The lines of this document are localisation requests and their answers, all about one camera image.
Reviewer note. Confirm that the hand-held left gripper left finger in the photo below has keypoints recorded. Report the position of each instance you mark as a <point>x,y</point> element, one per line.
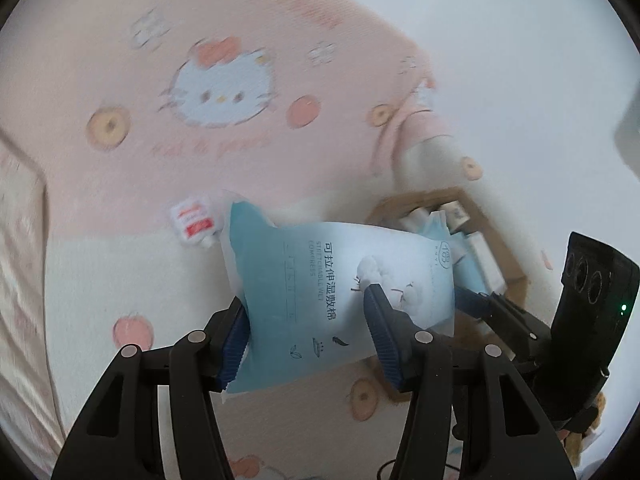
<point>234,345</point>

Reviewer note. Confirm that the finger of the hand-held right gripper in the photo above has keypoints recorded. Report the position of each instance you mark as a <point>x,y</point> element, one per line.
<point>520,327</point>

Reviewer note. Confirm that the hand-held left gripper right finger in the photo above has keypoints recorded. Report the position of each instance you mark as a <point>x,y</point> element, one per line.
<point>380,330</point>

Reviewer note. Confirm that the brown cardboard box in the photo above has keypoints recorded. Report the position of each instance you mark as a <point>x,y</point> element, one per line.
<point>507,252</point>

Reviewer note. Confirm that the light blue cotton pad packet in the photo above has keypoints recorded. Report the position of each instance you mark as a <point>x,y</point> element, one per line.
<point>300,285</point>
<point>430,222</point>

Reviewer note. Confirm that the long white box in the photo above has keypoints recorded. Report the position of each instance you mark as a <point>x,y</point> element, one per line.
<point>485,257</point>

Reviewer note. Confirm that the small white box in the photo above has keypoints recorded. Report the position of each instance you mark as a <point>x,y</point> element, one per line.
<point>456,214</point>

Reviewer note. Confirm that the small white red spout pouch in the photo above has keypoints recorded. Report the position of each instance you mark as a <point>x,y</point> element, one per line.
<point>192,220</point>

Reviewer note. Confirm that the pink cartoon printed blanket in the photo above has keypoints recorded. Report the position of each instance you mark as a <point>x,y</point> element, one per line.
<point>150,160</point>

